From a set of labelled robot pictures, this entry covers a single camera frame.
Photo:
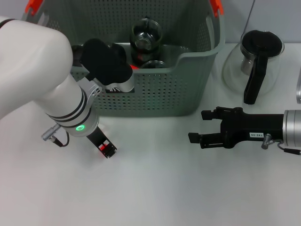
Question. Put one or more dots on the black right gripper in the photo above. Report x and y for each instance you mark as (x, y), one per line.
(249, 127)

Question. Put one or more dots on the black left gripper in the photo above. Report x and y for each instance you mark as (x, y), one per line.
(98, 137)

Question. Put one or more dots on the small bright red toy brick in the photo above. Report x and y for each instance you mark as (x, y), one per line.
(102, 147)

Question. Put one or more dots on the large bright red toy brick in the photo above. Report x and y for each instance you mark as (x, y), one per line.
(134, 67)

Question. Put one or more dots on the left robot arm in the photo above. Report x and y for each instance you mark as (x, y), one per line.
(35, 70)

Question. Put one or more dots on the grey-green perforated storage basket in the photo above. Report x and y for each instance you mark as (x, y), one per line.
(176, 94)

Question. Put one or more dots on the glass pitcher with black lid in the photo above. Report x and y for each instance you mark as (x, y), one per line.
(261, 42)

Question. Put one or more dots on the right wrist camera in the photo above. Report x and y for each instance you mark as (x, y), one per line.
(299, 89)

